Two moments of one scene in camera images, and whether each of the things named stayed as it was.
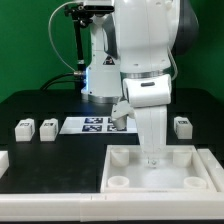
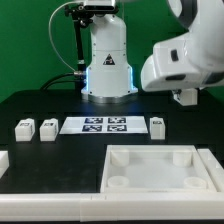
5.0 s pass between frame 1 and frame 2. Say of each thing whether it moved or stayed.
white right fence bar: stayed
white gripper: moved
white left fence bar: stayed
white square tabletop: stayed
